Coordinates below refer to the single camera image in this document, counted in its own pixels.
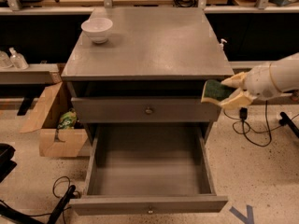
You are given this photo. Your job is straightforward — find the black floor cable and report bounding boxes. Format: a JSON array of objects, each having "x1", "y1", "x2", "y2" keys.
[{"x1": 222, "y1": 100, "x2": 299, "y2": 148}]

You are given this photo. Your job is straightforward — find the clear plastic bottle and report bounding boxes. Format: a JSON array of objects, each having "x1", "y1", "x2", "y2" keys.
[{"x1": 0, "y1": 50, "x2": 13, "y2": 69}]

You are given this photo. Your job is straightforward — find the clear sanitizer bottle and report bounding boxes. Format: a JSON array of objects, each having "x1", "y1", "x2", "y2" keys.
[{"x1": 9, "y1": 48, "x2": 29, "y2": 69}]

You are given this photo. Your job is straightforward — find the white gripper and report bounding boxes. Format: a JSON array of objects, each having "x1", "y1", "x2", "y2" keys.
[{"x1": 220, "y1": 63, "x2": 281, "y2": 109}]

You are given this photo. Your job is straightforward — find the grey drawer cabinet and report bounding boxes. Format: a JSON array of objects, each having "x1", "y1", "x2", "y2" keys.
[{"x1": 63, "y1": 7, "x2": 233, "y2": 138}]

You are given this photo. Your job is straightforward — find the grey bench right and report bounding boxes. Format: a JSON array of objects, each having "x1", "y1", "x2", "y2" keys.
[{"x1": 229, "y1": 61, "x2": 271, "y2": 78}]

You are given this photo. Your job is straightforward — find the white ceramic bowl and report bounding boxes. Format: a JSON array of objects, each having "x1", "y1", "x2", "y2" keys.
[{"x1": 81, "y1": 18, "x2": 113, "y2": 44}]

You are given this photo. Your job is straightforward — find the grey bench left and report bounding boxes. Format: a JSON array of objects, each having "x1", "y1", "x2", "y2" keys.
[{"x1": 0, "y1": 63, "x2": 62, "y2": 85}]

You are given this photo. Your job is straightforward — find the green yellow sponge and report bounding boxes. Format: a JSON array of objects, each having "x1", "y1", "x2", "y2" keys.
[{"x1": 201, "y1": 79, "x2": 235, "y2": 105}]

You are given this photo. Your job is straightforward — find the black cable left floor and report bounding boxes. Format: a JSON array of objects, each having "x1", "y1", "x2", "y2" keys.
[{"x1": 0, "y1": 175, "x2": 82, "y2": 224}]

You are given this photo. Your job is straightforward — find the grey bench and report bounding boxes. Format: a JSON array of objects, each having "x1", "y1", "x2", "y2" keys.
[
  {"x1": 0, "y1": 63, "x2": 62, "y2": 85},
  {"x1": 229, "y1": 61, "x2": 271, "y2": 78}
]

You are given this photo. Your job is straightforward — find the black stand foot right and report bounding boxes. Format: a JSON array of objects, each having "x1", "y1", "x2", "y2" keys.
[{"x1": 279, "y1": 112, "x2": 299, "y2": 138}]

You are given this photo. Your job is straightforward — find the green snack bag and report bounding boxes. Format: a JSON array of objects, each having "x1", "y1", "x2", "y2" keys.
[{"x1": 57, "y1": 108, "x2": 77, "y2": 130}]

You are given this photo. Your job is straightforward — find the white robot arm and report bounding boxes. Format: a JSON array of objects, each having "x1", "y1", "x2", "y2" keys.
[{"x1": 220, "y1": 53, "x2": 299, "y2": 109}]

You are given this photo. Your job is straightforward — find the white pump dispenser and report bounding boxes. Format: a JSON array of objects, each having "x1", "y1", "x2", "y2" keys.
[{"x1": 220, "y1": 38, "x2": 227, "y2": 49}]

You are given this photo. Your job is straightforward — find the open cardboard box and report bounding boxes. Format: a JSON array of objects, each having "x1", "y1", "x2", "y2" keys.
[{"x1": 20, "y1": 82, "x2": 91, "y2": 158}]

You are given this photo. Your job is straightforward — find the closed grey top drawer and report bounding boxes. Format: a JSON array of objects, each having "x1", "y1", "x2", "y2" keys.
[{"x1": 71, "y1": 97, "x2": 221, "y2": 123}]

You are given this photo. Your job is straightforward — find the open grey middle drawer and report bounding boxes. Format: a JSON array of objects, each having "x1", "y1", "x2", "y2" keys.
[{"x1": 70, "y1": 123, "x2": 228, "y2": 216}]

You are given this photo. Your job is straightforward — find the blue tape floor marker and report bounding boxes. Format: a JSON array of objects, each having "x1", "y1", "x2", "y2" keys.
[{"x1": 230, "y1": 205, "x2": 255, "y2": 224}]

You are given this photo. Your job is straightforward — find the black stand base left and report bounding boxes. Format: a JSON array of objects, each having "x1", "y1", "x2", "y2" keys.
[{"x1": 0, "y1": 185, "x2": 76, "y2": 224}]

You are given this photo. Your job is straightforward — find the black power adapter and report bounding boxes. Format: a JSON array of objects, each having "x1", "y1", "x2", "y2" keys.
[{"x1": 239, "y1": 107, "x2": 248, "y2": 121}]

